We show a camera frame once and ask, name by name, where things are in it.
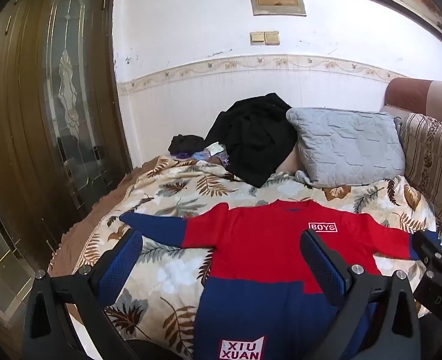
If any framed wall painting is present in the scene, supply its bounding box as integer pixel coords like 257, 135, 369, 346
294, 0, 442, 55

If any brown bed sheet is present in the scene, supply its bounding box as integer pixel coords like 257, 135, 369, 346
48, 157, 161, 271

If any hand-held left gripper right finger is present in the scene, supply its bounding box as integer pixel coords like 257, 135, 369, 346
299, 229, 431, 360

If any brown patchwork sofa cover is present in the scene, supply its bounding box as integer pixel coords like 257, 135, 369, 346
384, 77, 442, 119

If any large black garment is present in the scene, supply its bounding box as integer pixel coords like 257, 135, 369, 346
205, 92, 298, 188

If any wooden glass panel door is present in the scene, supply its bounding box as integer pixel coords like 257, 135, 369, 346
0, 0, 133, 360

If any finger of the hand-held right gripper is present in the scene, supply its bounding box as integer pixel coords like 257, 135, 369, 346
411, 230, 442, 271

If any purple cloth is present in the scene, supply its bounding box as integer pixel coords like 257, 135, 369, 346
170, 149, 229, 166

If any leaf print blanket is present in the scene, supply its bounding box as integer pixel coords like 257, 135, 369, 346
48, 155, 442, 360

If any grey quilted pillow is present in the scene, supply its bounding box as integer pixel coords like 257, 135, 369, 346
286, 107, 406, 188

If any red and blue sweater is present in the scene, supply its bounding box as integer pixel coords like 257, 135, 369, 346
119, 199, 441, 360

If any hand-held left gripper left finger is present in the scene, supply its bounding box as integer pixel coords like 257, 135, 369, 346
22, 228, 143, 360

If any striped sofa backrest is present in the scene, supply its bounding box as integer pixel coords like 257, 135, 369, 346
399, 112, 442, 233

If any beige pillow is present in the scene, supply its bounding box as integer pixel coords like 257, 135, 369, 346
277, 146, 308, 175

